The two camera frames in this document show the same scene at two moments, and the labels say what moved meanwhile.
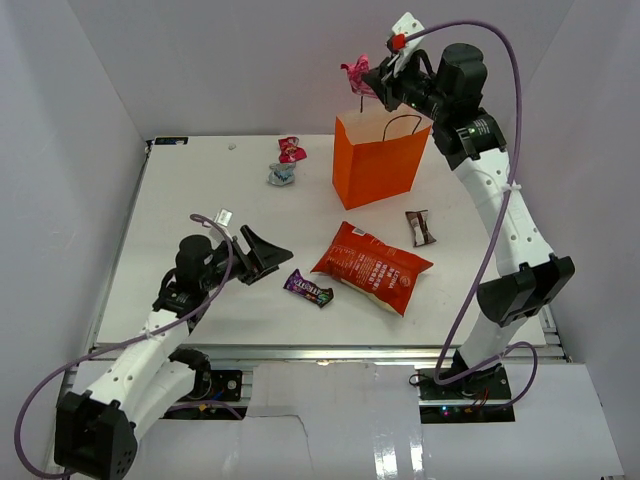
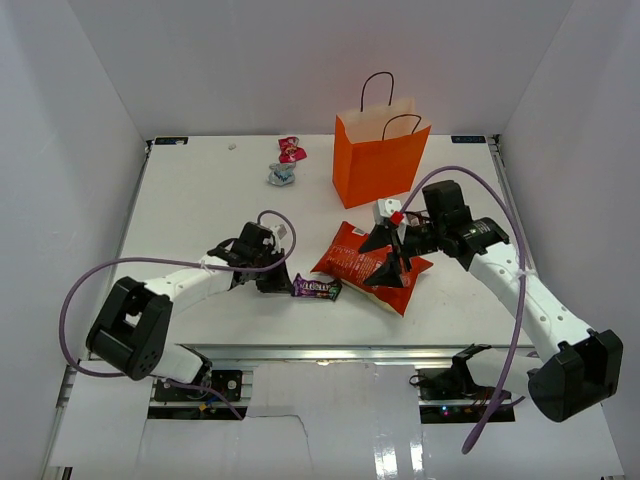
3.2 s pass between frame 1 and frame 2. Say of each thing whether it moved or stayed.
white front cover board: stayed
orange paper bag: stayed
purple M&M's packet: moved
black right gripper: moved
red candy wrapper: stayed
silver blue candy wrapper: stayed
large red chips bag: stayed
